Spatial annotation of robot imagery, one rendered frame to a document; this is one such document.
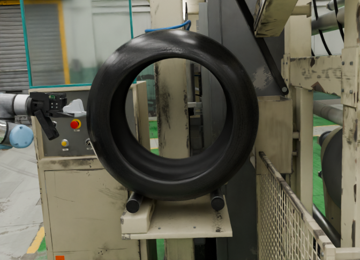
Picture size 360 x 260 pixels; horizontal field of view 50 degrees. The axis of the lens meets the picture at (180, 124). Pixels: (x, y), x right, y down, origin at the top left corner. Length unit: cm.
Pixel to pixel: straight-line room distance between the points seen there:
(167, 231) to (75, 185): 87
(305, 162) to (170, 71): 65
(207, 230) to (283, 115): 54
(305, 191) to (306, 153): 16
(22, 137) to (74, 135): 78
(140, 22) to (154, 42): 911
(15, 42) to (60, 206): 871
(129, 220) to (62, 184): 86
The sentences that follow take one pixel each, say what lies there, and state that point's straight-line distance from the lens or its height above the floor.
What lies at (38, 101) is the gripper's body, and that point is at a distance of 142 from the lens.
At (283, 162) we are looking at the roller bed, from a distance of 158.
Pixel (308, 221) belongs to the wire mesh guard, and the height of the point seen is 100.
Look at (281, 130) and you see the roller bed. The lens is 155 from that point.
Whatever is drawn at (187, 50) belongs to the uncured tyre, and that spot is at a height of 140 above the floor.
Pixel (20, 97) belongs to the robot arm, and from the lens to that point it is 143.
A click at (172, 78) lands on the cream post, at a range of 156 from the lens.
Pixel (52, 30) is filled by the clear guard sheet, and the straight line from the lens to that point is 206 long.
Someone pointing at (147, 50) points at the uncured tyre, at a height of 140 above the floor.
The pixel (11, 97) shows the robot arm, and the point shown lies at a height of 127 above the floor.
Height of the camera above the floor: 136
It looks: 9 degrees down
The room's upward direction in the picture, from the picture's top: 3 degrees counter-clockwise
